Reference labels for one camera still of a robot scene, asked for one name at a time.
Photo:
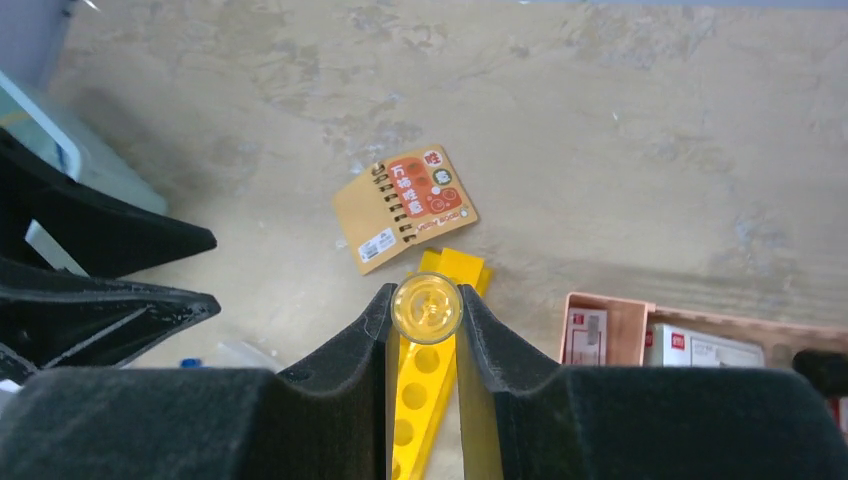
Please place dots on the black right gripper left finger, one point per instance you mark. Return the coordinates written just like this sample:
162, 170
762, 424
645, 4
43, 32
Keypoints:
327, 416

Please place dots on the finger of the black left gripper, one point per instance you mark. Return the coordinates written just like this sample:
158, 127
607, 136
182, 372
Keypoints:
52, 319
107, 237

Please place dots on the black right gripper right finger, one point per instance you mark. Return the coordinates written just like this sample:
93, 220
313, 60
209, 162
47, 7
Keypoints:
525, 416

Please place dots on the yellow test tube rack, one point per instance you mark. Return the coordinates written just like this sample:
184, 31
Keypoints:
427, 373

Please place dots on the blue capped test tube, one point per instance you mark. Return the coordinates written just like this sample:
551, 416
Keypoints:
190, 363
426, 308

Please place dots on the orange plastic file organizer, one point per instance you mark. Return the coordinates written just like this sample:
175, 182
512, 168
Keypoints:
608, 331

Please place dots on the teal plastic bin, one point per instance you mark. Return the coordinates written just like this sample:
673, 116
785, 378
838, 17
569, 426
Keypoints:
62, 140

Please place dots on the tan spiral notebook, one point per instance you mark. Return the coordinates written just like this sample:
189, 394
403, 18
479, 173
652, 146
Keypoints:
400, 202

